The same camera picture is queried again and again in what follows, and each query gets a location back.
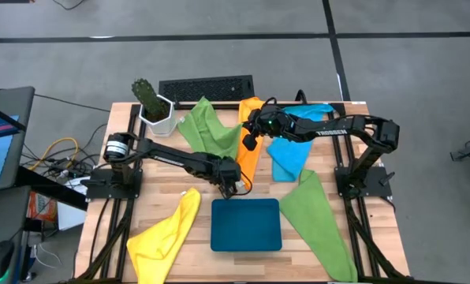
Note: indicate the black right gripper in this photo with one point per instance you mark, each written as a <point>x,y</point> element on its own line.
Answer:
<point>268,120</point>

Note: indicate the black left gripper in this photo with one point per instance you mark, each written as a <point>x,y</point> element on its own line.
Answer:
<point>227,171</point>

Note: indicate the orange microfiber towel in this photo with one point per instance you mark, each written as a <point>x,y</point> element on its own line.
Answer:
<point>251,161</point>

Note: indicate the teal plastic bin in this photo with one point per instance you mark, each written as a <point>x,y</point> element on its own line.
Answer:
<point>246,225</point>

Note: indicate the green microfiber towel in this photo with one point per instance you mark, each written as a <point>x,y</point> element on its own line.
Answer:
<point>207,134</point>
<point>314,221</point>

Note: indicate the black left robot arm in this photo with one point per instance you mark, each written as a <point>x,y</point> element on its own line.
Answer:
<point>172,158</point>

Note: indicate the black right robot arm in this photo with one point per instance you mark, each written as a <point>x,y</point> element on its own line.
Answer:
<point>337,128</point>

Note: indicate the blue microfiber towel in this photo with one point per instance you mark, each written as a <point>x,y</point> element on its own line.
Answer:
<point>288,158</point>

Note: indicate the yellow microfiber towel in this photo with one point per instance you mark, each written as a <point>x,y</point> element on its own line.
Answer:
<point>164,240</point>

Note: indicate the green cactus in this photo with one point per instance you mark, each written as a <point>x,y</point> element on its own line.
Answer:
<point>148,98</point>

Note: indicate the white power adapter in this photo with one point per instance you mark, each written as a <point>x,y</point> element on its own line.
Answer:
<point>77,184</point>

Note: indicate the black monitor stand bar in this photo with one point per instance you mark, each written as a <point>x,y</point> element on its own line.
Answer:
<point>49,189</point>

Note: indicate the orange bag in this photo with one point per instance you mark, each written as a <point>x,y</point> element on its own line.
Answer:
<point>42,207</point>

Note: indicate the tilted monitor with blue screen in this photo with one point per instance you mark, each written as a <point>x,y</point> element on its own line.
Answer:
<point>2,150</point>

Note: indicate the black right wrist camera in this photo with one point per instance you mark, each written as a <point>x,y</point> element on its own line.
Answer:
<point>250,143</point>

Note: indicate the black aluminium table frame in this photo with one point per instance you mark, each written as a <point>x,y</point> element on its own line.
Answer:
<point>121,244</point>

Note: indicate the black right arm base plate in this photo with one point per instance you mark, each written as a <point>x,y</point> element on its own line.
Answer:
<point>377,185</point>

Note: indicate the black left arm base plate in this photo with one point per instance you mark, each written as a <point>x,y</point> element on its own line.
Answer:
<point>101,189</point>

